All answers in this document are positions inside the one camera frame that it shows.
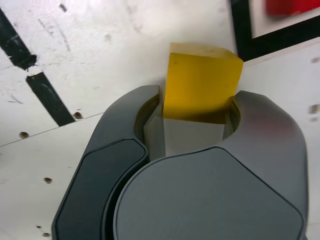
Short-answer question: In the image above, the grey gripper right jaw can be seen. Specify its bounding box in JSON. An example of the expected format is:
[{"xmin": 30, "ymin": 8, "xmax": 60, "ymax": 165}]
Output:
[{"xmin": 112, "ymin": 90, "xmax": 309, "ymax": 240}]

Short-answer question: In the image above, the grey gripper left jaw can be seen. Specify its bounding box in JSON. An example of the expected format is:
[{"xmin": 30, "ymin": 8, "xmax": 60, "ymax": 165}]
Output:
[{"xmin": 51, "ymin": 84, "xmax": 167, "ymax": 240}]

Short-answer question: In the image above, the yellow cube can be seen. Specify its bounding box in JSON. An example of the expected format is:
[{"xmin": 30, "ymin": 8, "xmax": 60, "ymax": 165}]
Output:
[{"xmin": 162, "ymin": 42, "xmax": 245, "ymax": 125}]

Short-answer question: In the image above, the red cube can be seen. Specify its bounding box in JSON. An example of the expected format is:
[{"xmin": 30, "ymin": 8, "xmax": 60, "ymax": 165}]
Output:
[{"xmin": 265, "ymin": 0, "xmax": 320, "ymax": 16}]

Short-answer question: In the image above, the black tape square outline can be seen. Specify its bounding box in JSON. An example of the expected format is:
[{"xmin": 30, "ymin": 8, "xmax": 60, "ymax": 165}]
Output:
[{"xmin": 228, "ymin": 0, "xmax": 320, "ymax": 63}]

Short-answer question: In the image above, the black tape strip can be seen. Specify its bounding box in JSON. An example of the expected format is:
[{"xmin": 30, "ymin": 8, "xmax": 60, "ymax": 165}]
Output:
[{"xmin": 0, "ymin": 7, "xmax": 77, "ymax": 127}]

